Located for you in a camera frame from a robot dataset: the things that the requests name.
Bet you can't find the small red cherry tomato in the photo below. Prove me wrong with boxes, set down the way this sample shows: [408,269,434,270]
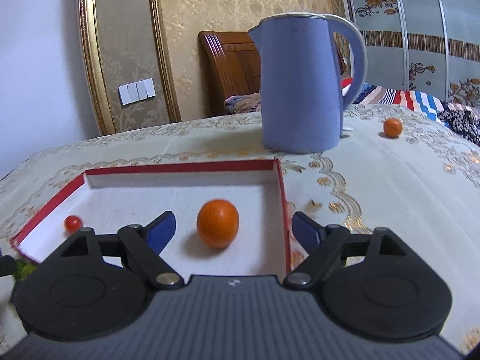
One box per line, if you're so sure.
[64,215,83,233]

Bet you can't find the large orange in tray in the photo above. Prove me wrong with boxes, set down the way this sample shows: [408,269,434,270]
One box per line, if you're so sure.
[196,199,240,250]

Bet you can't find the red shallow box tray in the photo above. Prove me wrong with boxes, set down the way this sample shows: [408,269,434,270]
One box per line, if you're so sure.
[11,159,290,278]

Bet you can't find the cream embroidered tablecloth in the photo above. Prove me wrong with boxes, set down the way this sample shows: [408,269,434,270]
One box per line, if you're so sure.
[1,106,479,353]

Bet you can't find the small orange on table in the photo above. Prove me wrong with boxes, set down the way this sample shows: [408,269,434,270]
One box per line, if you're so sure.
[383,118,403,139]

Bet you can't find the blue electric kettle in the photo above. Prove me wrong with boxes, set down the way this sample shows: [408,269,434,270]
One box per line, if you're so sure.
[248,12,367,154]

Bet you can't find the pink pillow on bed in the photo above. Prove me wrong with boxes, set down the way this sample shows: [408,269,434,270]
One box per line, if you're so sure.
[224,92,261,114]

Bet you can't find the striped colourful bedding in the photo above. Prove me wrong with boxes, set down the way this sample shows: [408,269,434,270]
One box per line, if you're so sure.
[353,83,479,146]

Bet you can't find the wooden bed headboard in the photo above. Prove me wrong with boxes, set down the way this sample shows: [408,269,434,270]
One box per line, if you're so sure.
[198,31,260,116]

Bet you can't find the patterned wardrobe sliding doors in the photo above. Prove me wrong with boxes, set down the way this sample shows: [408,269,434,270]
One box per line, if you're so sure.
[349,0,479,107]

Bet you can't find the white wall switch panel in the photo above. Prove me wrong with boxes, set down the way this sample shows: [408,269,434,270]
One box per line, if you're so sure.
[118,78,156,106]

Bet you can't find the gold wall frame moulding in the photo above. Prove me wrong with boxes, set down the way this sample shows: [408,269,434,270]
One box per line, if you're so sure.
[77,0,182,135]

